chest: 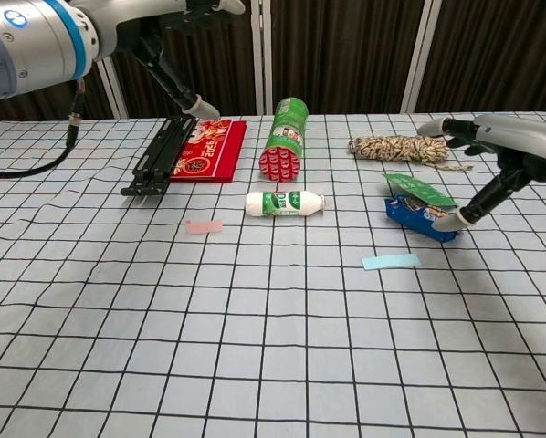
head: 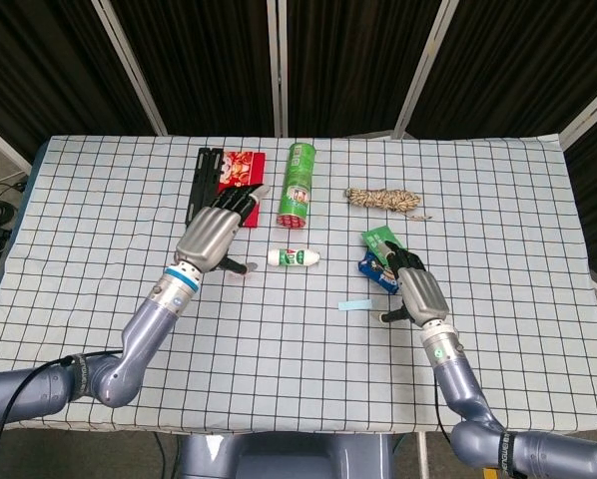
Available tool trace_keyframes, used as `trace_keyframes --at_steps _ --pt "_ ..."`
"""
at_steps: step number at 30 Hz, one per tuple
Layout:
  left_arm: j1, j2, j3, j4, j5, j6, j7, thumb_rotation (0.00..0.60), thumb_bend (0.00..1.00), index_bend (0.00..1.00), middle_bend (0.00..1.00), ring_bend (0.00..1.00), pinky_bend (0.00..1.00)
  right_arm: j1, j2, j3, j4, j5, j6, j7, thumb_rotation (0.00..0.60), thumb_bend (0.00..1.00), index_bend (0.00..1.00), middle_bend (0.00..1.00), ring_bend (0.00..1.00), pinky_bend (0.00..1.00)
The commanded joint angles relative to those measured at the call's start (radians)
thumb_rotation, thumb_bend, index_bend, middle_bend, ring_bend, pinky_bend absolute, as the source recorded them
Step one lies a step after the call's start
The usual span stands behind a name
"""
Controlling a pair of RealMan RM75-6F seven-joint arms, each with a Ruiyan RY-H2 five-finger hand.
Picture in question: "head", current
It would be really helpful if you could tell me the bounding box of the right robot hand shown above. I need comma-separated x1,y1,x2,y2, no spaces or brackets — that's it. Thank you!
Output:
372,239,450,328

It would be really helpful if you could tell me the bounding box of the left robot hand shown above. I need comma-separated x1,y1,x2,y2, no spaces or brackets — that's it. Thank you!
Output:
175,183,272,277

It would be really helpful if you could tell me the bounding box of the blue Oreo cookie pack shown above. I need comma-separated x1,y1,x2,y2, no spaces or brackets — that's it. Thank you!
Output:
357,248,402,295

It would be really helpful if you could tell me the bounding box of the black folding stand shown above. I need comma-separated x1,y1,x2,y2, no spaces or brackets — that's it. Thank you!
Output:
186,146,226,226

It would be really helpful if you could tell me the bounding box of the green flat packet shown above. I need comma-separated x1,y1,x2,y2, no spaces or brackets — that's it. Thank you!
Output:
360,226,405,260

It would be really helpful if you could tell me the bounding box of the white milk bottle green label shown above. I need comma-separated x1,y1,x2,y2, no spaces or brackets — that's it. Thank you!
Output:
267,247,321,268

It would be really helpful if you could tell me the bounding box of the red printed envelope pack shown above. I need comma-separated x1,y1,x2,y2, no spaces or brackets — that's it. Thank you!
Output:
218,151,268,230

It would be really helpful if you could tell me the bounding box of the green chips can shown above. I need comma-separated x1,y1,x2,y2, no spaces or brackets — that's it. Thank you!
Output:
277,142,317,231

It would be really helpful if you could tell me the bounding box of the checked light blue tablecloth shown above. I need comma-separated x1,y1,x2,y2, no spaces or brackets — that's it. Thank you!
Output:
0,134,597,433

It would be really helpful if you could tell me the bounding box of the grey robot torso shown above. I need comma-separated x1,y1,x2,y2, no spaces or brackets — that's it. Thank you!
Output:
178,431,397,479

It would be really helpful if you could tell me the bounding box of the braided rope bundle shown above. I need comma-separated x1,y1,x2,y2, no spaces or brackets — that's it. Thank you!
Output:
345,187,433,222

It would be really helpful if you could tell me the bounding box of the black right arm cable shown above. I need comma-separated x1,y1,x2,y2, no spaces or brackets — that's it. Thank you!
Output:
430,371,455,448

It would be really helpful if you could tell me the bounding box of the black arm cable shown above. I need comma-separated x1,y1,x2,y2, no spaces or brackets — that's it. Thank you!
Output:
0,348,126,479
430,371,455,448

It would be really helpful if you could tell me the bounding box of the white divider frame post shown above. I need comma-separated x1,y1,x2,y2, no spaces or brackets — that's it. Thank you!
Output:
0,117,33,176
392,0,460,141
560,74,597,152
266,0,291,139
91,0,169,137

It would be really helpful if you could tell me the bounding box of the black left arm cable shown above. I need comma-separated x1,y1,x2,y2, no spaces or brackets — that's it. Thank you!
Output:
0,348,126,479

